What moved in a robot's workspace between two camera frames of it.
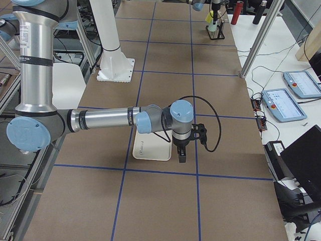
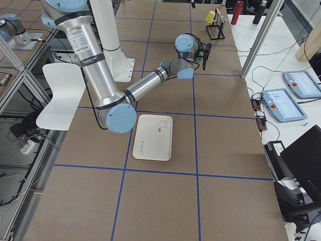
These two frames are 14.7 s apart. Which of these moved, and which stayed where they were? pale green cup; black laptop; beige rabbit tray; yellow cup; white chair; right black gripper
Moved: pale green cup; right black gripper
Stayed: yellow cup; beige rabbit tray; black laptop; white chair
